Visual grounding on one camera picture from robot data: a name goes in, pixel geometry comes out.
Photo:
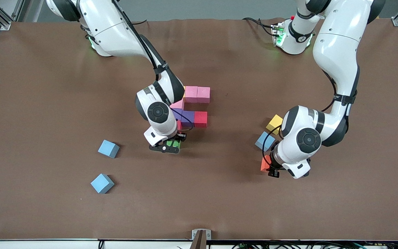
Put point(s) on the purple foam cube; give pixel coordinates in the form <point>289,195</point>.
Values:
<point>177,114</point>
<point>187,118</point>

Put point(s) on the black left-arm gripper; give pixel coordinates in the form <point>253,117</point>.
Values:
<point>273,168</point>

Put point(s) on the brown table cover sheet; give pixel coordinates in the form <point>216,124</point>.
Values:
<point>199,193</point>

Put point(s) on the white table edge rail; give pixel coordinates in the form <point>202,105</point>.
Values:
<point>47,245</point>

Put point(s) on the blue foam cube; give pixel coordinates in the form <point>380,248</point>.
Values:
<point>101,183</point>
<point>108,148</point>
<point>264,141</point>

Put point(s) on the yellow foam cube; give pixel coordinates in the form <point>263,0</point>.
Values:
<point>274,123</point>

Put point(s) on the red foam cube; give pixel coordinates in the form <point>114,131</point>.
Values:
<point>200,119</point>
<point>179,124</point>

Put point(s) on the orange foam cube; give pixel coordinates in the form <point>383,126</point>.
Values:
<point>264,164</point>

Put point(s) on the green foam cube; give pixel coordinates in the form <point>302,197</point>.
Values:
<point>172,143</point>

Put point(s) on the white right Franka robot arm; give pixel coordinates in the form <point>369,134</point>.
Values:
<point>109,31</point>

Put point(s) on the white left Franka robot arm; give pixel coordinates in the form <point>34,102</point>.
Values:
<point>337,45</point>

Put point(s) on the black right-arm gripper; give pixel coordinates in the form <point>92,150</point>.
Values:
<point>178,137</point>

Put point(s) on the pink foam cube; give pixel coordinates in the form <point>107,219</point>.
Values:
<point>191,94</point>
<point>179,104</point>
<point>203,95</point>

